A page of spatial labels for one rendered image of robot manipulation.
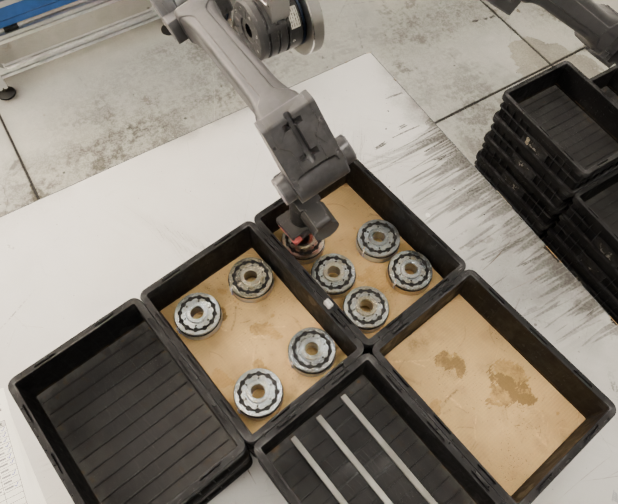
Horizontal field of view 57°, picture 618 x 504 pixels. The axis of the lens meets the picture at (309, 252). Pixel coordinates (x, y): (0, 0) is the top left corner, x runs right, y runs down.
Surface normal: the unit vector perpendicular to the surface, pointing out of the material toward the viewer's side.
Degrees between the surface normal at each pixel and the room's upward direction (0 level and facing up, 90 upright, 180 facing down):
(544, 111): 0
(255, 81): 18
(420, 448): 0
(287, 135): 57
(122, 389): 0
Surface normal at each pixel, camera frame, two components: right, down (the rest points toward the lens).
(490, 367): 0.01, -0.47
